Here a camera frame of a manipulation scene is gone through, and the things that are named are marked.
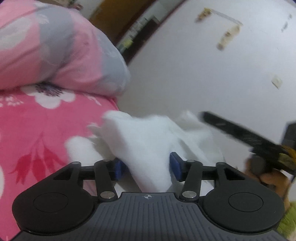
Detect green fuzzy cloth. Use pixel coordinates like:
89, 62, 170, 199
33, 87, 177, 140
276, 202, 296, 238

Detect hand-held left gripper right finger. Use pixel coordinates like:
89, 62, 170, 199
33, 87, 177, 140
169, 151, 246, 202

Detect wooden door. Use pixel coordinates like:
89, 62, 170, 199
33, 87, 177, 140
89, 0, 183, 64

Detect white garment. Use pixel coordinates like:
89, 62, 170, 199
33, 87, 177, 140
89, 110, 226, 194

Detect pink floral bed blanket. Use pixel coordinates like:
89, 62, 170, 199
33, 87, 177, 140
0, 83, 121, 241

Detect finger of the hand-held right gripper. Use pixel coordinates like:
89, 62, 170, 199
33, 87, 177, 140
200, 111, 281, 154

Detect person's right hand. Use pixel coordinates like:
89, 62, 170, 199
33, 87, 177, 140
259, 173, 291, 197

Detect wall hook rack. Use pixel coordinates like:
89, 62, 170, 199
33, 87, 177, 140
194, 7, 243, 51

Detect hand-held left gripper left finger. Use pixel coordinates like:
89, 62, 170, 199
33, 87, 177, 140
53, 159, 127, 202

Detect paper notes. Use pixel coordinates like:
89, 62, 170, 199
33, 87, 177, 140
117, 17, 148, 52

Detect pink and grey quilt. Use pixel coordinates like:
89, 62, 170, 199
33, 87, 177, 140
0, 0, 131, 96

